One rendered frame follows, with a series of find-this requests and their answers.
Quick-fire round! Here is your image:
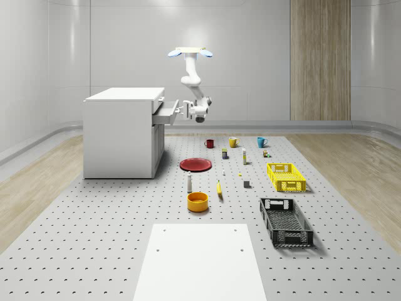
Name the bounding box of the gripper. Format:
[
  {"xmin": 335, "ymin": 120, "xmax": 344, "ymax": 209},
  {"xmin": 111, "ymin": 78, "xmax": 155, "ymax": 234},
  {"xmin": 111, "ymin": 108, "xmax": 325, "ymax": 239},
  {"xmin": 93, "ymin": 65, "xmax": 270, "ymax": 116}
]
[{"xmin": 175, "ymin": 100, "xmax": 192, "ymax": 120}]

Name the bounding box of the red plate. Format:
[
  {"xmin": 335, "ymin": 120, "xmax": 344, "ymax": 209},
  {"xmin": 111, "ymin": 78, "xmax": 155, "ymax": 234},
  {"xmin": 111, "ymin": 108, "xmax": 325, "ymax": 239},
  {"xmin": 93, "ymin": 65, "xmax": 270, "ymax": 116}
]
[{"xmin": 179, "ymin": 157, "xmax": 213, "ymax": 173}]

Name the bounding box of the drone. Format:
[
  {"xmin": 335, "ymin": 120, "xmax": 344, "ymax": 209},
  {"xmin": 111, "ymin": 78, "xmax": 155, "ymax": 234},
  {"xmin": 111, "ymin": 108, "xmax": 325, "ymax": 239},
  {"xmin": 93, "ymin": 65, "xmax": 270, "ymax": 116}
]
[{"xmin": 167, "ymin": 46, "xmax": 214, "ymax": 59}]

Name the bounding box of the white cabinet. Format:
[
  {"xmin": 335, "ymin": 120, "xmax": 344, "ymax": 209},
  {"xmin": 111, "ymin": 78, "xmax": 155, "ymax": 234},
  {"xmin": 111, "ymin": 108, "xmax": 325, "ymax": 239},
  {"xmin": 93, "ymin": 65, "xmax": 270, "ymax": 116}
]
[{"xmin": 83, "ymin": 87, "xmax": 166, "ymax": 179}]

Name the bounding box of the yellow bowl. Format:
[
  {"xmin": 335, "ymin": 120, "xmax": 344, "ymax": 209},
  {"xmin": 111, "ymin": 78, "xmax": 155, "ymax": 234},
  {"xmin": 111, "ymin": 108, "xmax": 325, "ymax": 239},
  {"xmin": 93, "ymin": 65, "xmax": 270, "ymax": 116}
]
[{"xmin": 187, "ymin": 191, "xmax": 209, "ymax": 213}]

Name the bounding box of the yellow basket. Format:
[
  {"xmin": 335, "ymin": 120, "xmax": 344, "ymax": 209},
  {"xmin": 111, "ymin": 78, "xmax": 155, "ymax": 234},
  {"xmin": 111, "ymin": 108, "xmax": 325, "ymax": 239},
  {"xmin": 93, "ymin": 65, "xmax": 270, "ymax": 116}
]
[{"xmin": 266, "ymin": 162, "xmax": 307, "ymax": 193}]

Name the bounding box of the white board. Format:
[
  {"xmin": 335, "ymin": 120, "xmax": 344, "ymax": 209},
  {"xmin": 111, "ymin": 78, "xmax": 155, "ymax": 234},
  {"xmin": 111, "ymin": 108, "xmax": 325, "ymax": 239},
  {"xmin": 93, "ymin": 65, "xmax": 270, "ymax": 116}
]
[{"xmin": 133, "ymin": 223, "xmax": 268, "ymax": 301}]

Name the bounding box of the dark grey basket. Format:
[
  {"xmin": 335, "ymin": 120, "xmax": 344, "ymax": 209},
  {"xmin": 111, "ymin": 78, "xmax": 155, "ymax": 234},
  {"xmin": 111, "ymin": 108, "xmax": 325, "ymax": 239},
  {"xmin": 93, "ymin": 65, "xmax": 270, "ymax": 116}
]
[{"xmin": 259, "ymin": 198, "xmax": 315, "ymax": 248}]

